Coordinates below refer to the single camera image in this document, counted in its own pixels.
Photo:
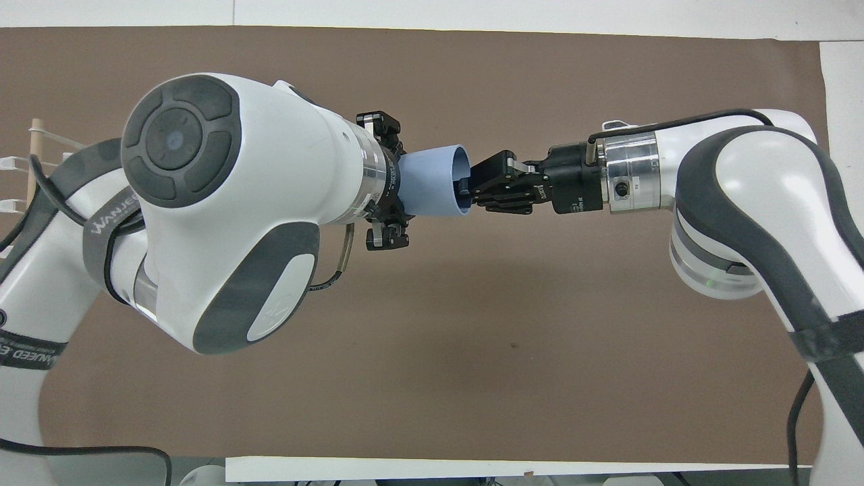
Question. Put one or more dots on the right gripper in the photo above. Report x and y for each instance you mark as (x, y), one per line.
(574, 179)

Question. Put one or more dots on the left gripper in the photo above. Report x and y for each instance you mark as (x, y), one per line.
(393, 182)

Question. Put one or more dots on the light blue cup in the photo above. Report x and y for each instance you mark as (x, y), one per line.
(432, 181)

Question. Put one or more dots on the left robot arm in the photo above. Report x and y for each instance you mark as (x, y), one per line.
(283, 155)

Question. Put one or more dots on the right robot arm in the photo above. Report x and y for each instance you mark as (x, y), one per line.
(749, 182)

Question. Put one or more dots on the wooden cup holder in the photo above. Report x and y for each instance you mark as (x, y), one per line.
(39, 158)

